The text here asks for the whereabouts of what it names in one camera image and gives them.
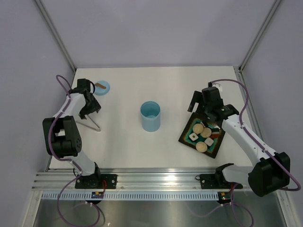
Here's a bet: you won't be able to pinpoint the steamed bun middle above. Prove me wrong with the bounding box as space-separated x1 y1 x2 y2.
200 127 212 138

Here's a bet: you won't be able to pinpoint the metal tongs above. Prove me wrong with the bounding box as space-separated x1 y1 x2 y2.
75 115 101 132

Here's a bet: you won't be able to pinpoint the aluminium frame post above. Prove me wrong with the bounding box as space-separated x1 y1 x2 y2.
34 0 77 74
239 0 284 73

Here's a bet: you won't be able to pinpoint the red food piece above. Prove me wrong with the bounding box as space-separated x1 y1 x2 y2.
210 134 220 139

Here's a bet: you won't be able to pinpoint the rice roll green centre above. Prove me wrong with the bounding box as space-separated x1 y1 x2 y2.
188 132 198 141

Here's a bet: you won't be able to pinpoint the white slotted cable duct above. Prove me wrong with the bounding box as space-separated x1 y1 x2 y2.
42 191 219 201

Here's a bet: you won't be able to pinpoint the left aluminium frame post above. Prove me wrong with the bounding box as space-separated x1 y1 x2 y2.
34 0 77 74

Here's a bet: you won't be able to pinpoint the right aluminium frame post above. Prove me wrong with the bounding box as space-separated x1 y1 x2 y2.
239 0 284 73

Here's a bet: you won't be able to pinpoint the steamed bun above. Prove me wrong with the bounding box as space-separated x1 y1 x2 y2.
200 127 212 138
193 123 204 134
196 141 208 153

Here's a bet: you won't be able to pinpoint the aluminium mounting rail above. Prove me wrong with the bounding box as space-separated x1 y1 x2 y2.
31 167 251 192

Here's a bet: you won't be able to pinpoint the white rice roll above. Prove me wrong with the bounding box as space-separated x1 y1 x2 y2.
204 138 214 147

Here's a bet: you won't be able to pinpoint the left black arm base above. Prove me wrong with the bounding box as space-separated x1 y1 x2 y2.
75 174 118 189

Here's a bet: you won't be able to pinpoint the steamed bun lower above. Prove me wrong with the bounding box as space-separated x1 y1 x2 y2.
196 141 208 153

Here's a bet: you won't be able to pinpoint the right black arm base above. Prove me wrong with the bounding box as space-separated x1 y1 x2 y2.
195 174 235 189

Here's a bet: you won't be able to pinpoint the seaweed sushi roll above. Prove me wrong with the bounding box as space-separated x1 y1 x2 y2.
200 121 208 128

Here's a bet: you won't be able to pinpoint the blue cylindrical lunch container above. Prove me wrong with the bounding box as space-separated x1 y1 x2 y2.
140 101 161 132

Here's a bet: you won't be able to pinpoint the black square teal plate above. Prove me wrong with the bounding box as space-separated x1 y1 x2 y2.
178 113 225 158

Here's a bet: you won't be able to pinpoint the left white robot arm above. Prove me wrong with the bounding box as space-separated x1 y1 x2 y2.
43 79 102 188

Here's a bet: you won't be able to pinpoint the blue container lid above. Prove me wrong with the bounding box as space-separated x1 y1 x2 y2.
94 80 110 96

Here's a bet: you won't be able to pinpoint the steamed bun upper left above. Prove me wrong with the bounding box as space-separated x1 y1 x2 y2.
193 123 204 134

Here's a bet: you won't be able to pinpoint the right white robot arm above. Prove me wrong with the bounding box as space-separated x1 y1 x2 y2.
188 87 290 197

